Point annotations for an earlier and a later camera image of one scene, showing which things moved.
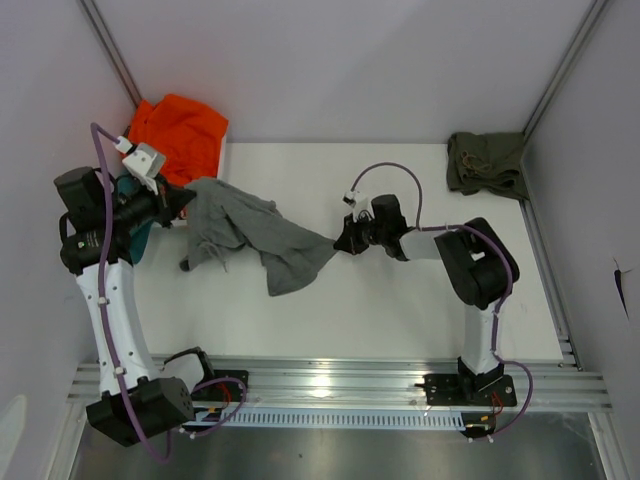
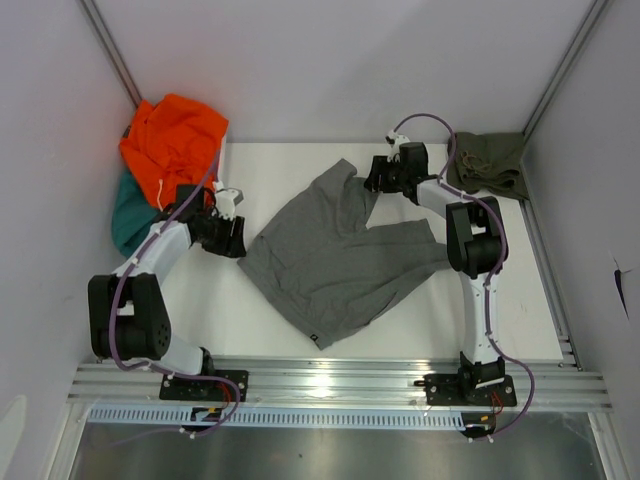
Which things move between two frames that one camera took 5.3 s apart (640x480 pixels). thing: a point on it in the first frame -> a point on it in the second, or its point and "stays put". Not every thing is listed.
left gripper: [169, 204] -> [231, 242]
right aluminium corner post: [593, 13] stays put
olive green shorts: [480, 162] stays put
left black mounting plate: [223, 391] stays put
